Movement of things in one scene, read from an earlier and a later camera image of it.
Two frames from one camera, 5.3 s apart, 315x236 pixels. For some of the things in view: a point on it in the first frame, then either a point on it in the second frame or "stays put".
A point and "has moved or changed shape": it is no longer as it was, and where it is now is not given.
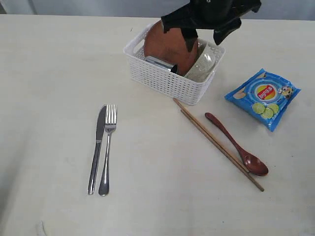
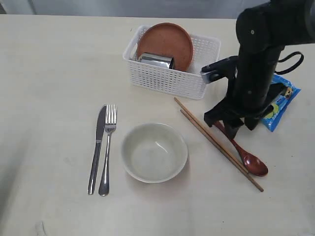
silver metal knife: (99, 137) stays put
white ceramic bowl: (208, 56) to (154, 153)
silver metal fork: (110, 125) stays put
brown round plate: (171, 46) has moved or changed shape
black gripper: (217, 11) to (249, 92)
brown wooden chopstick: (255, 183) stays put
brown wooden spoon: (254, 164) stays put
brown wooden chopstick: (212, 135) stays put
